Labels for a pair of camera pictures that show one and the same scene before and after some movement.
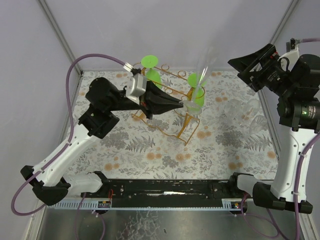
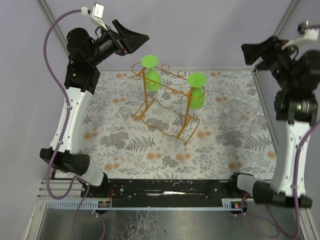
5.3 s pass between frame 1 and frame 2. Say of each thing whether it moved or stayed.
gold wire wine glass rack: stayed
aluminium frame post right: stayed
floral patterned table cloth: stayed
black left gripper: moved
